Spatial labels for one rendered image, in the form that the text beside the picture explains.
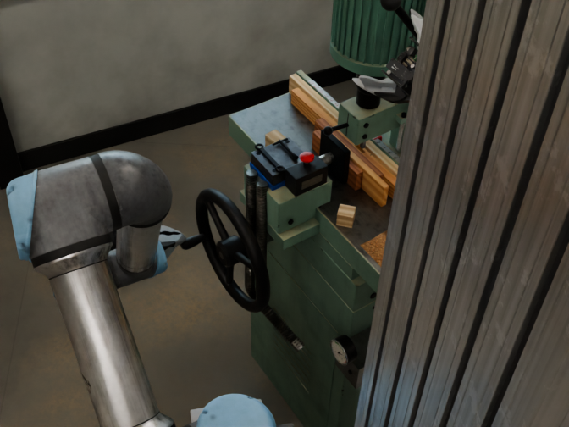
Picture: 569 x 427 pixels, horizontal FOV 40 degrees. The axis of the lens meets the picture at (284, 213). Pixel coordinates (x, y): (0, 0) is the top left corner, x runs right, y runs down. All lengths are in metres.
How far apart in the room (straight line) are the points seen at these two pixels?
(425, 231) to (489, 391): 0.13
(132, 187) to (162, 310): 1.51
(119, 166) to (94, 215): 0.08
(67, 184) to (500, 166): 0.77
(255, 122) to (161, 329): 0.95
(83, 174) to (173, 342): 1.46
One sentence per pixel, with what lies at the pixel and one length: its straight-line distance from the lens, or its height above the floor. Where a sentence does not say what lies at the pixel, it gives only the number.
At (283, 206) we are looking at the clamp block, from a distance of 1.57.
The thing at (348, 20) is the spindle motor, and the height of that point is 1.30.
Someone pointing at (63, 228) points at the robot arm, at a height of 1.28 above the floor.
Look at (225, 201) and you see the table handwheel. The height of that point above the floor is 0.95.
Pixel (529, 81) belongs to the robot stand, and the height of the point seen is 1.83.
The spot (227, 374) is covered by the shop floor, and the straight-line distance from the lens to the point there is 2.45.
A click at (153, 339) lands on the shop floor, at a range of 2.55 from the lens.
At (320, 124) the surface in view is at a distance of 1.78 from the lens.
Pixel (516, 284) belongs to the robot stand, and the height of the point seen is 1.73.
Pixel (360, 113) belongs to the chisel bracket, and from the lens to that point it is 1.61.
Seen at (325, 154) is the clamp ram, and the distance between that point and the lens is 1.67.
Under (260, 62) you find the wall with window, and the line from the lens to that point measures 3.26.
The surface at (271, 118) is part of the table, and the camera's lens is 1.86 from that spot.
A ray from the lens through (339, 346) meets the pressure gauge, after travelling 1.69.
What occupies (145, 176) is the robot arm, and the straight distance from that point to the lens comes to 1.14.
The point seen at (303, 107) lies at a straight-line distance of 1.86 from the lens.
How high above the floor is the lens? 2.06
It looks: 46 degrees down
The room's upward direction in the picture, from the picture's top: 2 degrees clockwise
